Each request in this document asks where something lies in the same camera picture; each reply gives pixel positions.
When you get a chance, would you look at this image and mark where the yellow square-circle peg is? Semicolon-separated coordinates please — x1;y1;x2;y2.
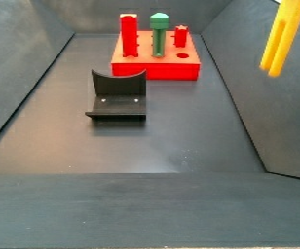
260;0;300;77

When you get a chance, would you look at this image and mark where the green pentagon peg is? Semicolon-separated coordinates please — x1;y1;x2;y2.
150;13;170;57

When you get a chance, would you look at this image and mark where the tall red block peg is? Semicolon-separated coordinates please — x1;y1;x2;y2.
121;14;138;57

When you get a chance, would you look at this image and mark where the black curved holder stand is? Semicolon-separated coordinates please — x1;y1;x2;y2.
85;71;146;119

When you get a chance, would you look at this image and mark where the red peg board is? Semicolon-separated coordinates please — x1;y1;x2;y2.
111;31;201;81

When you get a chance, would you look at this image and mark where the small red star peg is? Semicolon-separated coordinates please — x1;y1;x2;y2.
175;25;187;48

